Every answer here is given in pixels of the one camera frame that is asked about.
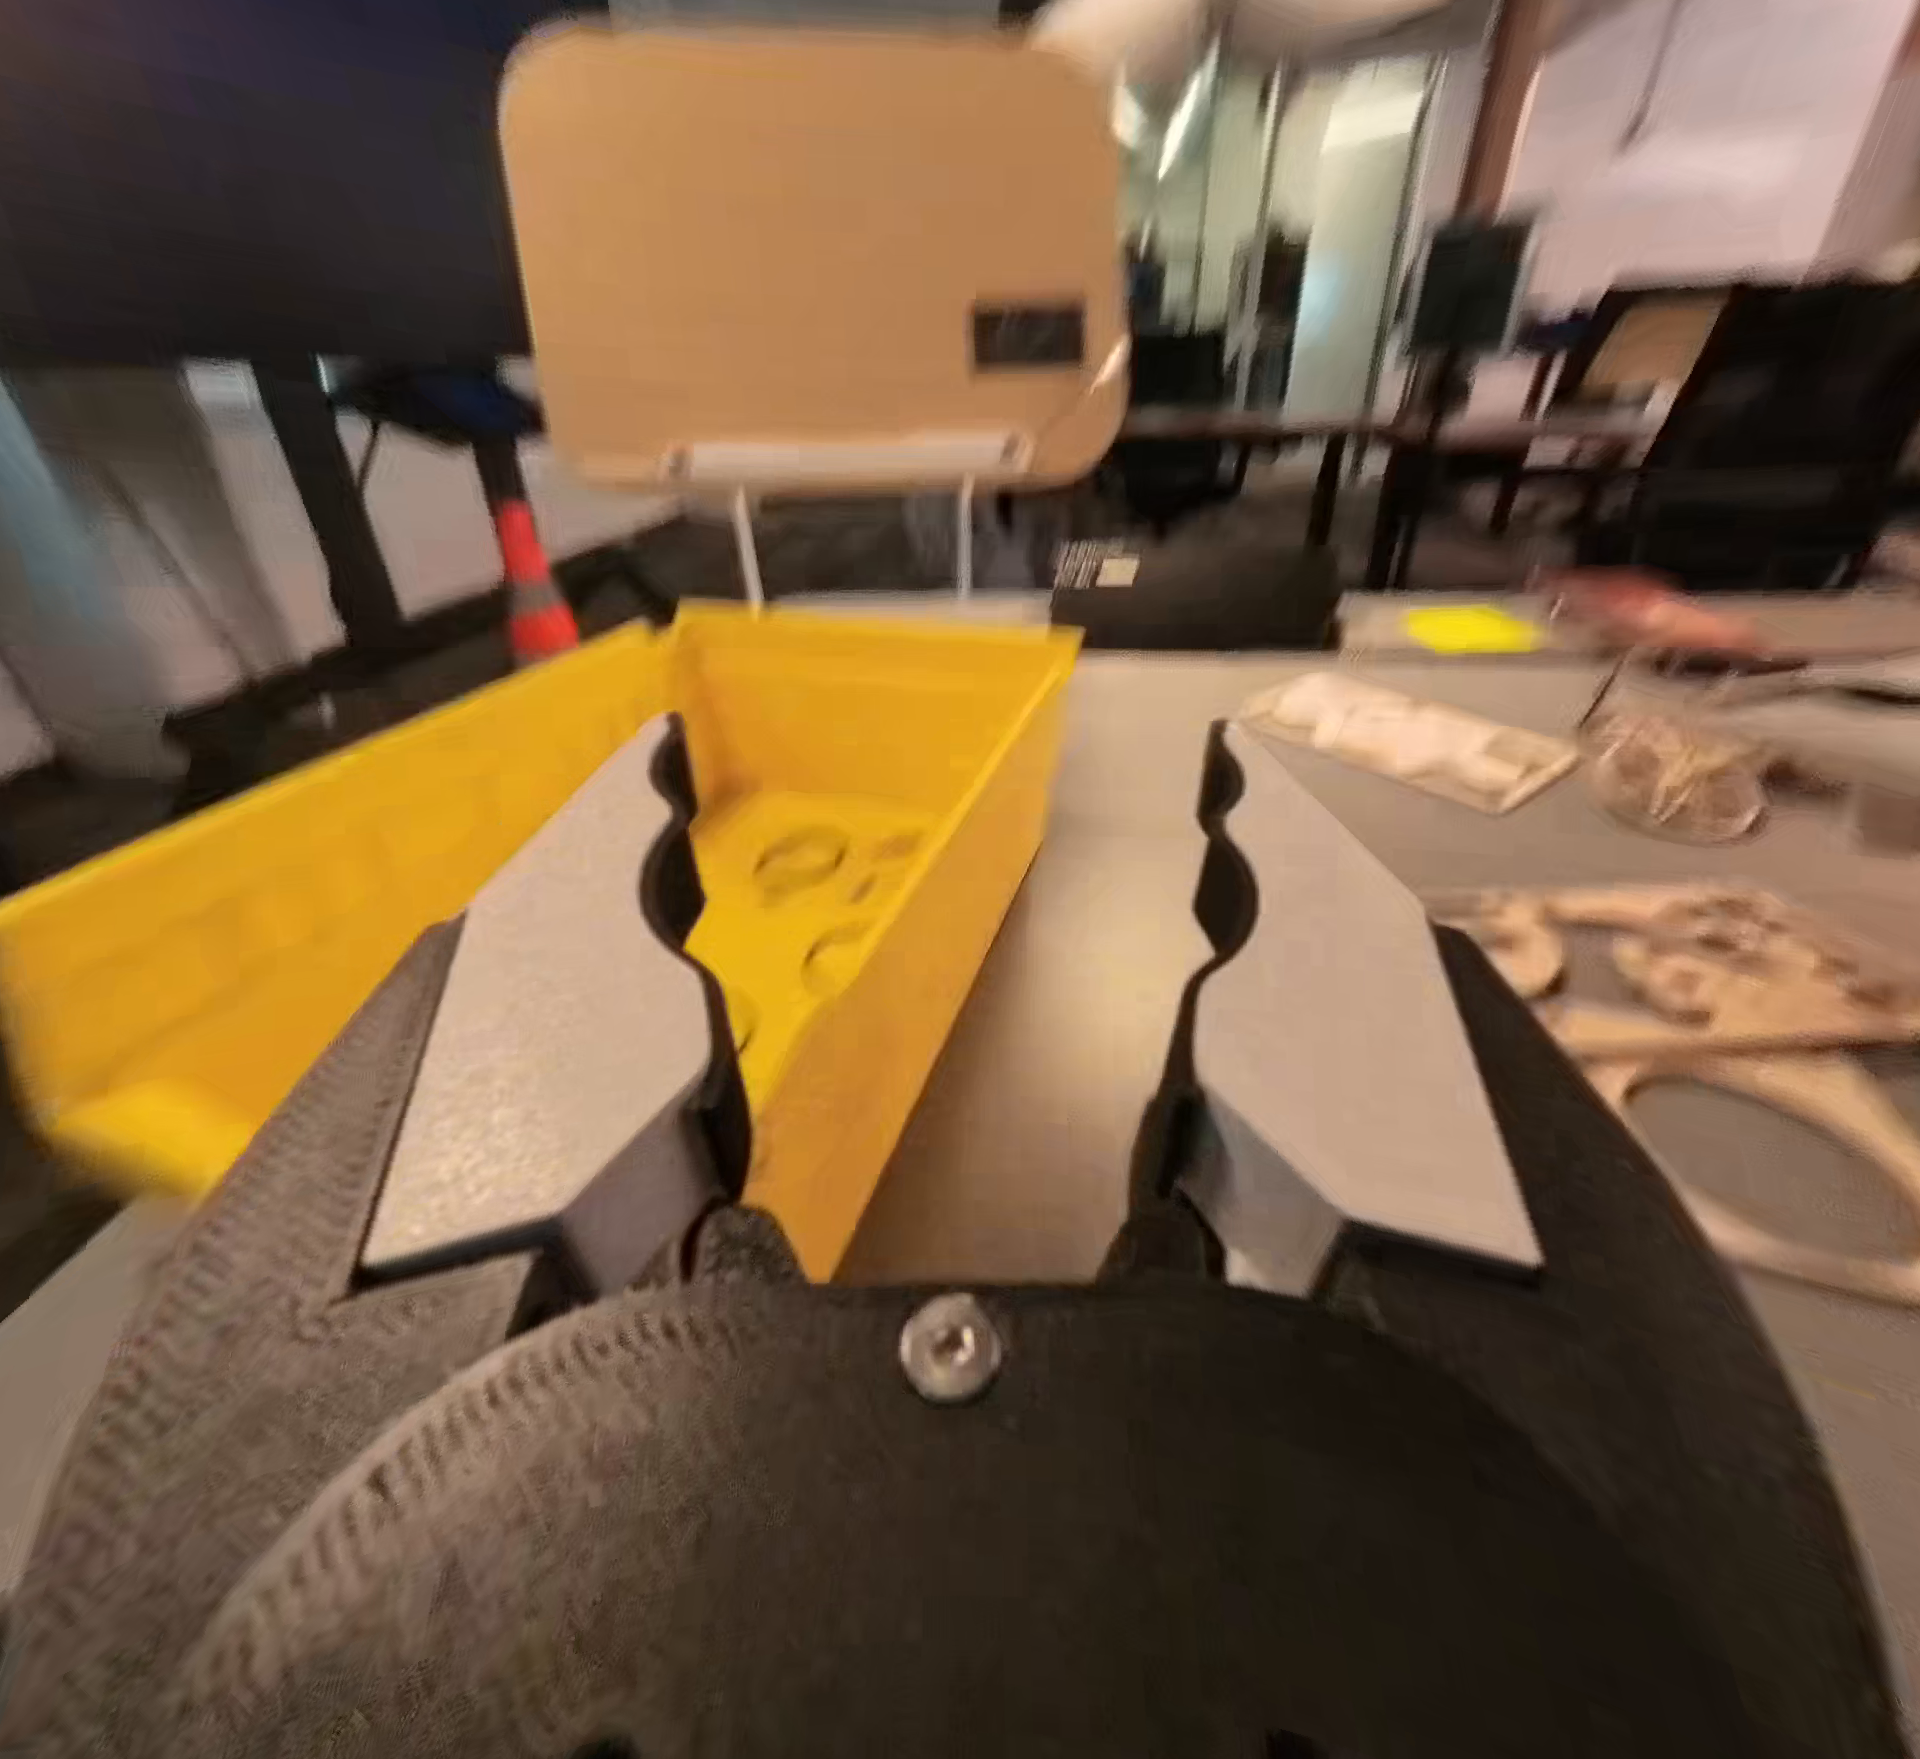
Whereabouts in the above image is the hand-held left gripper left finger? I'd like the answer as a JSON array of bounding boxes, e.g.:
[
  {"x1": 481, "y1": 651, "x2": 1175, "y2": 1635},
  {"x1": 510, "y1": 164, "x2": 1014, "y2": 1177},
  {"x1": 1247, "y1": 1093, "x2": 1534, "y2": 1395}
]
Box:
[{"x1": 356, "y1": 713, "x2": 753, "y2": 1293}]

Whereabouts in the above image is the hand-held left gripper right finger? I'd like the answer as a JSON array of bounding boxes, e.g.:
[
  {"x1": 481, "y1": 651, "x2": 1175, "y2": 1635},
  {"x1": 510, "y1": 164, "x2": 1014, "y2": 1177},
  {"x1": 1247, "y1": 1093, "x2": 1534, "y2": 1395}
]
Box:
[{"x1": 1101, "y1": 717, "x2": 1548, "y2": 1299}]

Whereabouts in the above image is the yellow plastic bin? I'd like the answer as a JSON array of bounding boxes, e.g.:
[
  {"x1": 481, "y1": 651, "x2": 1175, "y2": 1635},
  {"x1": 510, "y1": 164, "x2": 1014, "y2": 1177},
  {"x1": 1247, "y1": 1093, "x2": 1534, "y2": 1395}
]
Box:
[{"x1": 0, "y1": 599, "x2": 1086, "y2": 1283}]

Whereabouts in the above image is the wooden cutout parts sheet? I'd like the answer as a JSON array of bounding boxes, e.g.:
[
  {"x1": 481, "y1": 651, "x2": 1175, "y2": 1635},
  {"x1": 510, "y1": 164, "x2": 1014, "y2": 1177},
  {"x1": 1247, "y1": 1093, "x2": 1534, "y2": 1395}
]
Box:
[{"x1": 1432, "y1": 879, "x2": 1920, "y2": 1059}]

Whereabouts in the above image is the wooden bicycle model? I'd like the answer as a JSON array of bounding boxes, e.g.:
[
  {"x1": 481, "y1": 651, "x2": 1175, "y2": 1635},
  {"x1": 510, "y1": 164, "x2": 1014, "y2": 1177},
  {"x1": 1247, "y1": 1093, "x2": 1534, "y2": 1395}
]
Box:
[{"x1": 1577, "y1": 699, "x2": 1776, "y2": 847}]

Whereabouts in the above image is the brown model kit box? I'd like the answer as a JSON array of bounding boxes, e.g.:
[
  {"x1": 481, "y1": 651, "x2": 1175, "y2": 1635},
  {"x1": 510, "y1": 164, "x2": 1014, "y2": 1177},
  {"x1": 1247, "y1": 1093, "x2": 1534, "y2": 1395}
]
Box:
[{"x1": 1541, "y1": 566, "x2": 1819, "y2": 675}]

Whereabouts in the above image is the white instruction booklet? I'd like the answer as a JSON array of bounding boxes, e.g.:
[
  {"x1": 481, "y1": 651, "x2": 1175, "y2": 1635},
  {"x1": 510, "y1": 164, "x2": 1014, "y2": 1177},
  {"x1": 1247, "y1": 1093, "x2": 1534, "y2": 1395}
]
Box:
[{"x1": 1240, "y1": 669, "x2": 1582, "y2": 817}]

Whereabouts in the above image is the yellow sticky note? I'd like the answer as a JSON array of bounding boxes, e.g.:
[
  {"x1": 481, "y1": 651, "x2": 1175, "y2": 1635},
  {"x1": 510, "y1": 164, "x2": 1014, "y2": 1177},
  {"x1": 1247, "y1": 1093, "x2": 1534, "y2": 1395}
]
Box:
[{"x1": 1396, "y1": 601, "x2": 1548, "y2": 659}]

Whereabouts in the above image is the orange traffic cone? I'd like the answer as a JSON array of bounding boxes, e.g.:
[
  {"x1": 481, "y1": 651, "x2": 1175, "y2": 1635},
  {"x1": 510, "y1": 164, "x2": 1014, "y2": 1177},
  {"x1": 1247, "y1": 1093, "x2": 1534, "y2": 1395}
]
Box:
[{"x1": 473, "y1": 436, "x2": 585, "y2": 663}]

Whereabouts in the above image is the black office chair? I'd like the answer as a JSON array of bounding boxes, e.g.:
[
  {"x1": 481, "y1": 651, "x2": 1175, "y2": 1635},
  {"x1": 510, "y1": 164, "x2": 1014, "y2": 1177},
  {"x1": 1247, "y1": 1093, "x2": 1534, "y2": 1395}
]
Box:
[{"x1": 1585, "y1": 278, "x2": 1920, "y2": 593}]

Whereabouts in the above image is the dark monitor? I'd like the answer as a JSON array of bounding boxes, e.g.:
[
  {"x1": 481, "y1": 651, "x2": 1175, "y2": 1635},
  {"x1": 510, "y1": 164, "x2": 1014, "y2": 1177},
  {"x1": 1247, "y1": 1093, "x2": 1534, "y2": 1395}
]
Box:
[{"x1": 0, "y1": 0, "x2": 611, "y2": 370}]

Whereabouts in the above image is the wooden cutout frame sheet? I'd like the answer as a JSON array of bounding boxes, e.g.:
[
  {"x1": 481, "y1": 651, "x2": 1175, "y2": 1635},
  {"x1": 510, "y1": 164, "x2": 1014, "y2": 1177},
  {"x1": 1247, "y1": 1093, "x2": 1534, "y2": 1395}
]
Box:
[{"x1": 1551, "y1": 1035, "x2": 1920, "y2": 1309}]

